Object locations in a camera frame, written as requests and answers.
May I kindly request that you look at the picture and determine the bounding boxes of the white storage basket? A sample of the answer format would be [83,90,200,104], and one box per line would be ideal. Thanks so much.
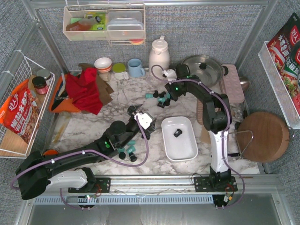
[161,116,198,162]

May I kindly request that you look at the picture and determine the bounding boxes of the tan scouring pad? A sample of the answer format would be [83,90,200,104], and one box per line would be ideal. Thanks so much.
[200,127,211,144]

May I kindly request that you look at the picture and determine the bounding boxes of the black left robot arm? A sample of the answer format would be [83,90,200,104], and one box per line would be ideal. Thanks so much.
[15,105,156,200]

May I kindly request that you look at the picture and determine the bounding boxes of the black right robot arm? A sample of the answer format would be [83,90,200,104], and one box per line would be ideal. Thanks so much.
[162,64,232,187]

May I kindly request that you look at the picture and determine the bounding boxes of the white mesh side basket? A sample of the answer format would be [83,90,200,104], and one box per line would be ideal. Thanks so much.
[258,41,300,129]

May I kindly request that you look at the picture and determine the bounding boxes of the striped brown mat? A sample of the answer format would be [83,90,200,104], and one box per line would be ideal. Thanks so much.
[196,100,203,125]

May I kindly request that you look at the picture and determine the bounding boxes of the white thermos jug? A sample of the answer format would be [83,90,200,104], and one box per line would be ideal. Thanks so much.
[149,36,170,75]

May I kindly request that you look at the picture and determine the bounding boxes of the steel pot with lid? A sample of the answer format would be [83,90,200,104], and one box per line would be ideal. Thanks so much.
[182,55,229,88]

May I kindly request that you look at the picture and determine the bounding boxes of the light blue mug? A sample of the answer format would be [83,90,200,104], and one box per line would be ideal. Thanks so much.
[127,59,146,78]

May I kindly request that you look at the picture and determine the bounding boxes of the brown felt mat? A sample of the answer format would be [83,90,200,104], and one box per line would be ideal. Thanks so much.
[78,63,114,106]

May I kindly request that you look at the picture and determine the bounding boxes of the pink egg tray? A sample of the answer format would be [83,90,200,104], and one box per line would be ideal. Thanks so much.
[219,64,245,104]

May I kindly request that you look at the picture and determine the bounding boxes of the glass jar green lid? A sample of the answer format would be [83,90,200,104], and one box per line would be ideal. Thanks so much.
[112,63,129,80]

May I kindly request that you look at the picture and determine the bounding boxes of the small glass jar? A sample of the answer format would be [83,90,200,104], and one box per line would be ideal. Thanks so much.
[99,72,111,82]

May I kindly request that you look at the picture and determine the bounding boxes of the metal ladle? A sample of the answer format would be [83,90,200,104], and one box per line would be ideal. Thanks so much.
[239,76,251,92]

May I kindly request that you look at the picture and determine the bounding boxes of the red cloth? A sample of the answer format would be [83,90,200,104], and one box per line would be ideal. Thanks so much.
[65,67,103,115]

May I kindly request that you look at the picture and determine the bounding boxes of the white orange striped bowl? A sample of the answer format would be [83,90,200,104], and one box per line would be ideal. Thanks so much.
[94,57,112,73]

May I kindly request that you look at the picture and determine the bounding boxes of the orange tray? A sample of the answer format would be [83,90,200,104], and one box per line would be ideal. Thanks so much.
[48,76,81,113]

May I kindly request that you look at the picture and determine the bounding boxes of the clear plastic container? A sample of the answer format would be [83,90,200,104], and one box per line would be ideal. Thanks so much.
[106,10,144,40]

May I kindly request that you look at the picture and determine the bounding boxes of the round wooden cutting board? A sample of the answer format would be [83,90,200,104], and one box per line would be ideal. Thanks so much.
[236,112,289,163]

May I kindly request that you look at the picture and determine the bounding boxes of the orange cup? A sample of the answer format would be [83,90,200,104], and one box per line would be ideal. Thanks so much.
[43,150,59,156]

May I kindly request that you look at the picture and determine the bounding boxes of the green food packet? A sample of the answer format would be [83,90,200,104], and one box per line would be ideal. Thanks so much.
[84,12,107,30]

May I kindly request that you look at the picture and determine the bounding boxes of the small dark jar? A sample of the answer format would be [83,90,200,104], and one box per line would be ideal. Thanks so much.
[37,69,52,86]

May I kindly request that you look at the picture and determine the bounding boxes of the green seasoning packet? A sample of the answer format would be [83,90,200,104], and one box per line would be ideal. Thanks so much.
[280,44,300,98]

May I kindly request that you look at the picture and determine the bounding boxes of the red jam jar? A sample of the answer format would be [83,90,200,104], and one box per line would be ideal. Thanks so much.
[32,76,48,95]

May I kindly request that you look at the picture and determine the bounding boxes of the red seasoning packet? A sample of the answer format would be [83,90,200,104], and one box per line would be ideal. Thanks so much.
[267,12,300,71]

